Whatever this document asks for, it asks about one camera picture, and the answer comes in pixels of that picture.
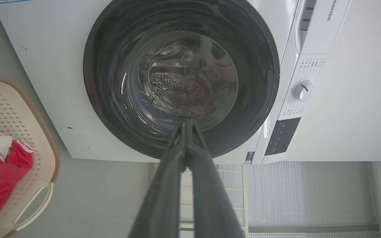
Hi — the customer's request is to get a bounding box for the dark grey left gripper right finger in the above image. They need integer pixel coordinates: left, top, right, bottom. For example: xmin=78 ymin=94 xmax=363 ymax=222
xmin=187 ymin=119 xmax=245 ymax=238

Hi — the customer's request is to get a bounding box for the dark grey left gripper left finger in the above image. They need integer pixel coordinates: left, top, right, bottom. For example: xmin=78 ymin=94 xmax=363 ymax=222
xmin=128 ymin=121 xmax=187 ymax=238

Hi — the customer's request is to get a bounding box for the round black glass washer door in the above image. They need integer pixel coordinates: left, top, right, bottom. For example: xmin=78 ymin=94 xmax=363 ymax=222
xmin=83 ymin=0 xmax=280 ymax=159

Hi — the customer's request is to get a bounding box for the white front-loading washing machine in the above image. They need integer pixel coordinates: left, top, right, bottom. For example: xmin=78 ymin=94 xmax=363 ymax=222
xmin=0 ymin=0 xmax=352 ymax=165

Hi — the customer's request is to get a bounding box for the black washer display panel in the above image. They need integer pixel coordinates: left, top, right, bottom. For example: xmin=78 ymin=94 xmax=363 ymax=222
xmin=264 ymin=117 xmax=302 ymax=156

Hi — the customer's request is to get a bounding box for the round white filter cover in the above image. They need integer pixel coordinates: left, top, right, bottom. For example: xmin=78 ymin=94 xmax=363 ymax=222
xmin=60 ymin=126 xmax=91 ymax=151

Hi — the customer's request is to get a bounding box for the perforated steel washer drum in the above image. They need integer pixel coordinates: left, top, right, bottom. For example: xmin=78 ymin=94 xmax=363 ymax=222
xmin=138 ymin=36 xmax=239 ymax=117

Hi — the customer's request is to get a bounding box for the white round program knob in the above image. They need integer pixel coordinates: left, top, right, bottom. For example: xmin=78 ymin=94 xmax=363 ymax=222
xmin=293 ymin=80 xmax=318 ymax=102

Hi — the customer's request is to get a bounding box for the beige perforated laundry basket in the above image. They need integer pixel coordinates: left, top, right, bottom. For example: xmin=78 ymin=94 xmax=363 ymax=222
xmin=0 ymin=74 xmax=61 ymax=238

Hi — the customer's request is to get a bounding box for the white detergent drawer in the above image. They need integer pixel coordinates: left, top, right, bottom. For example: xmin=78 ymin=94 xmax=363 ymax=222
xmin=293 ymin=0 xmax=317 ymax=55

